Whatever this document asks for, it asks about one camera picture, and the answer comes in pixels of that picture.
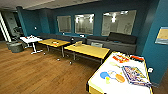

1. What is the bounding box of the yellow gaming table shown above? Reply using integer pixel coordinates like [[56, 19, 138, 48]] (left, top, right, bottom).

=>
[[85, 51, 155, 94]]

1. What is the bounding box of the small yellow cup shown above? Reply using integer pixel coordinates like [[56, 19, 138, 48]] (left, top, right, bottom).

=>
[[105, 78, 112, 85]]

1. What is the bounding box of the white outlet on blue wall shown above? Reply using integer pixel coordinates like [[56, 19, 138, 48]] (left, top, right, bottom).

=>
[[147, 66, 155, 74]]

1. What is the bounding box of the white rectangular pad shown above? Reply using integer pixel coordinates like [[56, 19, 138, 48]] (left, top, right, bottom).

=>
[[90, 41, 105, 48]]

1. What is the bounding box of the blue plate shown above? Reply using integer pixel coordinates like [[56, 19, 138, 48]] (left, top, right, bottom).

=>
[[107, 70, 119, 80]]

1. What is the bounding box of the tan open box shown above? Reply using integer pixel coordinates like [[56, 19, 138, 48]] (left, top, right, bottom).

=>
[[73, 40, 83, 48]]

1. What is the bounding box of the interior glass window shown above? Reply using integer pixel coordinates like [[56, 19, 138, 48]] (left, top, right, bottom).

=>
[[73, 12, 96, 36], [56, 14, 73, 34], [100, 8, 138, 37]]

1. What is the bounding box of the yellow wall sign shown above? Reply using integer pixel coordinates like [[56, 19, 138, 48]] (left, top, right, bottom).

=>
[[154, 26, 168, 45]]

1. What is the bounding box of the dark grey sofa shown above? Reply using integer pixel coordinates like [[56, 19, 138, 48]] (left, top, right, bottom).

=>
[[85, 31, 139, 55]]

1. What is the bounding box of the orange bowl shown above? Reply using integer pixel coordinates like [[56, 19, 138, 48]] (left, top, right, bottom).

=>
[[114, 73, 127, 84]]

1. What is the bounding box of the long yellow wooden table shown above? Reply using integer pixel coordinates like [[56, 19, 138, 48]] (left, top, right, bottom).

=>
[[63, 42, 111, 65], [37, 38, 71, 58]]

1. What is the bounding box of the red and black paddle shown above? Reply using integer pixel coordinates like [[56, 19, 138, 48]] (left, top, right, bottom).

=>
[[128, 54, 145, 63]]

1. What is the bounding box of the blue bowl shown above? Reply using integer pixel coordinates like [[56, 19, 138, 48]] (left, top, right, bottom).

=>
[[99, 70, 111, 80]]

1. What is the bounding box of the orange game box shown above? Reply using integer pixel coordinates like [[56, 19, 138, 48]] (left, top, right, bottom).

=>
[[111, 54, 131, 65]]

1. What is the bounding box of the small white table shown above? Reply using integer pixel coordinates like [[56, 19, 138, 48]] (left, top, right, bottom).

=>
[[19, 35, 44, 55]]

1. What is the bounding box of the small red object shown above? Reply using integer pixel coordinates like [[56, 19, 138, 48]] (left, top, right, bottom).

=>
[[51, 40, 61, 46]]

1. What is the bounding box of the grey round bin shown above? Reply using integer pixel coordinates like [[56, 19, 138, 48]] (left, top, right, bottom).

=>
[[6, 40, 25, 54]]

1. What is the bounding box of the long dark grey bench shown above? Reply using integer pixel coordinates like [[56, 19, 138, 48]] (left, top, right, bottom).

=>
[[35, 32, 88, 45]]

